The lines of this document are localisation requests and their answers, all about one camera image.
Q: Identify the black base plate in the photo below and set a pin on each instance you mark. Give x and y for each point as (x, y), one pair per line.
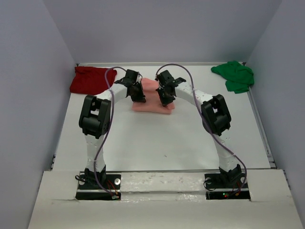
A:
(88, 188)
(218, 190)

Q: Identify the red folded t shirt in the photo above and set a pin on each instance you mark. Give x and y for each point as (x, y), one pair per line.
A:
(89, 80)

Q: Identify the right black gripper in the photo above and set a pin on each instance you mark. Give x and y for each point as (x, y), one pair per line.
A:
(165, 102)

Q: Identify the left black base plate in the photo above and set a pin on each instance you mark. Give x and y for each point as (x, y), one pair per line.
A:
(88, 188)

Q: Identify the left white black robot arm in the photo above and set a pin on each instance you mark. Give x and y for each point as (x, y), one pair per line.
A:
(96, 119)

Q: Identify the green crumpled t shirt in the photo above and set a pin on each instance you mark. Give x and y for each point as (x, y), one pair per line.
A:
(238, 77)

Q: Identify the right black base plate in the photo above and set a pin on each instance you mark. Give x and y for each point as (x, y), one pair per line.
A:
(218, 190)

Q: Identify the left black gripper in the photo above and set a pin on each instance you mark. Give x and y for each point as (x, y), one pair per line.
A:
(141, 98)

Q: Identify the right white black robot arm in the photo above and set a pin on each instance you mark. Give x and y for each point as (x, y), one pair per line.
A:
(216, 119)

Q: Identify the pink t shirt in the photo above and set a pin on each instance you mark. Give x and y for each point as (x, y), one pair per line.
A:
(153, 103)

